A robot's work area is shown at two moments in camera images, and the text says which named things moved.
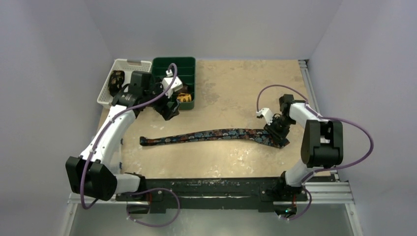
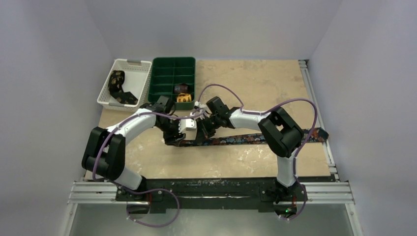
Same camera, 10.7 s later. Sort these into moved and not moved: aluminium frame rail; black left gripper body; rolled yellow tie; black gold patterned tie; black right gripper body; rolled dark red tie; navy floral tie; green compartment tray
Moved: black right gripper body; black left gripper body; navy floral tie
Not moved: green compartment tray; rolled dark red tie; aluminium frame rail; rolled yellow tie; black gold patterned tie
